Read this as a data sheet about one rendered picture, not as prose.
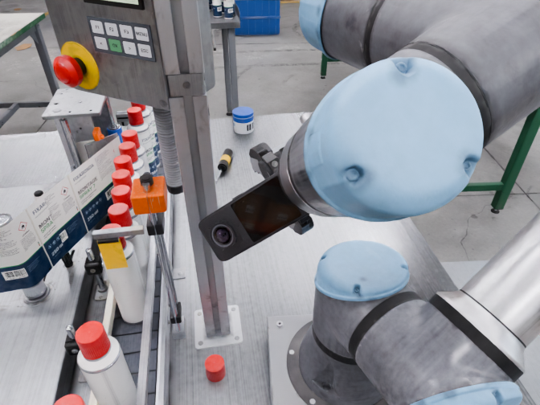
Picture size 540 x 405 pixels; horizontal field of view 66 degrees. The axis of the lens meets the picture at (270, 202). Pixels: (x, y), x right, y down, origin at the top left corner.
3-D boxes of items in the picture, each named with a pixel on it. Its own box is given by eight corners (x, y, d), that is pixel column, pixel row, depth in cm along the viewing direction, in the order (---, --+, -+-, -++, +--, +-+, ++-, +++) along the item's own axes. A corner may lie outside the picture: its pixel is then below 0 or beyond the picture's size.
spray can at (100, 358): (110, 399, 64) (70, 317, 51) (145, 394, 64) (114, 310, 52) (105, 435, 60) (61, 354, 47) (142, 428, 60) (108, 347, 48)
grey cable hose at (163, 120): (167, 185, 75) (145, 70, 62) (186, 182, 75) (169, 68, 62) (166, 196, 72) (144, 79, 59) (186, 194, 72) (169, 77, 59)
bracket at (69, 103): (58, 92, 92) (56, 88, 91) (109, 89, 93) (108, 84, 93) (42, 120, 81) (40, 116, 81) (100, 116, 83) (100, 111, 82)
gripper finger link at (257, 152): (274, 171, 50) (298, 186, 42) (261, 178, 49) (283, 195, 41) (255, 137, 48) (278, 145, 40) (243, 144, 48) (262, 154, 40)
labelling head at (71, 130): (87, 185, 108) (55, 90, 92) (138, 180, 109) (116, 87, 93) (76, 219, 97) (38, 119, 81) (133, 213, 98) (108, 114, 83)
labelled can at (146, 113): (141, 161, 117) (126, 92, 104) (161, 160, 118) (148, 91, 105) (141, 172, 113) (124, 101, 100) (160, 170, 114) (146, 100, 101)
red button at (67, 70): (64, 48, 51) (44, 55, 49) (87, 52, 50) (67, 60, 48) (73, 78, 54) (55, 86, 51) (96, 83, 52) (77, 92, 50)
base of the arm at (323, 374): (289, 331, 72) (291, 292, 66) (372, 318, 74) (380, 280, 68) (312, 418, 60) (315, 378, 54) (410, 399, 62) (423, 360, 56)
